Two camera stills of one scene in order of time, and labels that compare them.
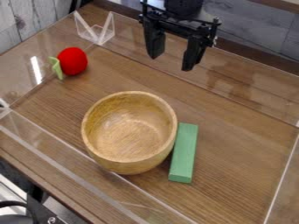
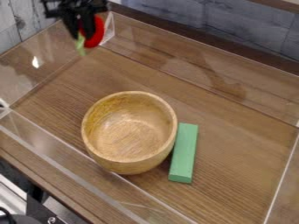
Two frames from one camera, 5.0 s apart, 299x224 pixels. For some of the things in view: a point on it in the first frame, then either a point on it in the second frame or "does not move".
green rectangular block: x=183 y=152 does not move
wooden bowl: x=128 y=129 does not move
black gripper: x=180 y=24 -> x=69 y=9
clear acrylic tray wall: x=117 y=138 does not move
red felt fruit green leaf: x=69 y=62 -> x=84 y=41
